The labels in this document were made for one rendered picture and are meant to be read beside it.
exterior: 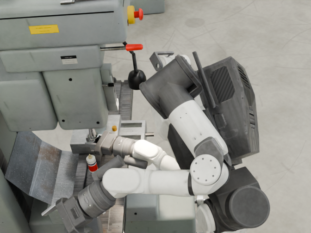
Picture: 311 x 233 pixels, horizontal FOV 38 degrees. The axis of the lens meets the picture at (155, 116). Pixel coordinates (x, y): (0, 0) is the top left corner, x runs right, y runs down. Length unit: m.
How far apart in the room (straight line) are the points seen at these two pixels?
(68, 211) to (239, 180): 0.49
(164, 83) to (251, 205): 0.40
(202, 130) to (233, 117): 0.19
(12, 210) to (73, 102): 0.63
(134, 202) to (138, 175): 0.86
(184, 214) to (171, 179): 0.97
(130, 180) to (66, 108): 0.58
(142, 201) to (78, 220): 0.78
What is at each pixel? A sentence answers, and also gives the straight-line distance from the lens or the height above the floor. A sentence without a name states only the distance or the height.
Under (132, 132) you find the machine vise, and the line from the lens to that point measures 2.13.
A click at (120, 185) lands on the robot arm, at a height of 1.60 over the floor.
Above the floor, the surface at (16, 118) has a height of 1.43.
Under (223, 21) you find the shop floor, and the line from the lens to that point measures 4.71.
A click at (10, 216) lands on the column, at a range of 2.10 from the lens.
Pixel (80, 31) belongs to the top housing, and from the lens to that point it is 1.44.
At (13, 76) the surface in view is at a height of 1.62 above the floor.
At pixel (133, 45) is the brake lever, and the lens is 1.49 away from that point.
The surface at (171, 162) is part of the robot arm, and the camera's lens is 1.80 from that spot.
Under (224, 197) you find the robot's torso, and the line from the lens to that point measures 1.29.
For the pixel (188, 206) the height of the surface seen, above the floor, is 0.77.
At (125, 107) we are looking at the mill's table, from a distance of 2.36.
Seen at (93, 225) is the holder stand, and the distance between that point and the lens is 1.71.
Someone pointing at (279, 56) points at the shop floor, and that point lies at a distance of 4.27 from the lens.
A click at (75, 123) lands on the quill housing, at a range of 1.76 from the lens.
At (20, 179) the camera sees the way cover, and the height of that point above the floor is 1.05.
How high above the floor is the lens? 2.57
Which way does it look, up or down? 45 degrees down
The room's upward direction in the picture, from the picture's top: 6 degrees counter-clockwise
